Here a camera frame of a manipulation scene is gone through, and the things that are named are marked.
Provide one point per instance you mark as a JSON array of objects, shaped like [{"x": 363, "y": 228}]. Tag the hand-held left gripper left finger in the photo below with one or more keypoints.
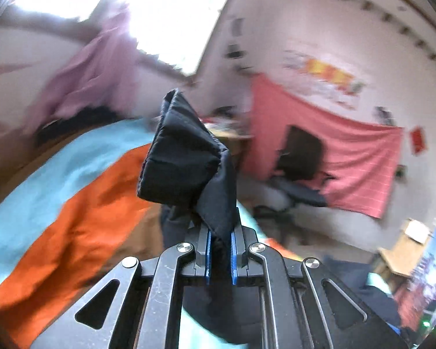
[{"x": 207, "y": 261}]

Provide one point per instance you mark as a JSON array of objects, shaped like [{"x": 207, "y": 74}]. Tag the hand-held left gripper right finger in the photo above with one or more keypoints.
[{"x": 234, "y": 261}]

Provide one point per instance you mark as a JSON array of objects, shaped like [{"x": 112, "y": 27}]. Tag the dark navy jacket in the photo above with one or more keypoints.
[{"x": 181, "y": 152}]

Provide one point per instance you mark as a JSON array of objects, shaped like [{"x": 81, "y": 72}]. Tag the wooden shelf unit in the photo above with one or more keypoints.
[{"x": 232, "y": 138}]

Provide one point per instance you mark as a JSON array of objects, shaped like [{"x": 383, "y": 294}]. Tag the black office chair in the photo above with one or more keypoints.
[{"x": 301, "y": 152}]

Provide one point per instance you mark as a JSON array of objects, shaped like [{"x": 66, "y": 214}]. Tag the orange and blue blanket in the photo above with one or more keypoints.
[{"x": 76, "y": 232}]

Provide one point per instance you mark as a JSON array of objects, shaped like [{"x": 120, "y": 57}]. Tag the red checked hanging cloth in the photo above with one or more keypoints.
[{"x": 356, "y": 160}]

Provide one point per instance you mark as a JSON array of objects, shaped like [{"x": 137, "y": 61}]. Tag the wooden table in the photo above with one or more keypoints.
[{"x": 399, "y": 258}]

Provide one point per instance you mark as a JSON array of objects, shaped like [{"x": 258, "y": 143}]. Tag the white paper sheet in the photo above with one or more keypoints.
[{"x": 418, "y": 231}]

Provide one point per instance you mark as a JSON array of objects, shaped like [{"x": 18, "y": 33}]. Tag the dark cloth pile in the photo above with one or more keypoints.
[{"x": 83, "y": 120}]

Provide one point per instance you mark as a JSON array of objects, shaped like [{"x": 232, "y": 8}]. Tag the pink garment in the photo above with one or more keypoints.
[{"x": 94, "y": 72}]

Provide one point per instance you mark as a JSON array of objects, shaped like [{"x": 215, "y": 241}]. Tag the bright window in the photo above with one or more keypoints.
[{"x": 167, "y": 14}]

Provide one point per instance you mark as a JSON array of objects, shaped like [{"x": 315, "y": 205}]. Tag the colourful wall poster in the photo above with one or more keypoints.
[{"x": 421, "y": 283}]

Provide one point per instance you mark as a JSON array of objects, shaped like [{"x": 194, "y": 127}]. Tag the small black wall object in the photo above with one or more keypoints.
[{"x": 234, "y": 51}]

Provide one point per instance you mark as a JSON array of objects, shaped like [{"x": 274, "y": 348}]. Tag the wall posters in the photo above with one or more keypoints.
[{"x": 327, "y": 72}]

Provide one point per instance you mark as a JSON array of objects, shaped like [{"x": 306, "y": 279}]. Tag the small red wall paper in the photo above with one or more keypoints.
[{"x": 418, "y": 140}]

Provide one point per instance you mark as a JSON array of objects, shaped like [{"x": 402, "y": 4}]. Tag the grey wall paper sheet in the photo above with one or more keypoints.
[{"x": 237, "y": 27}]

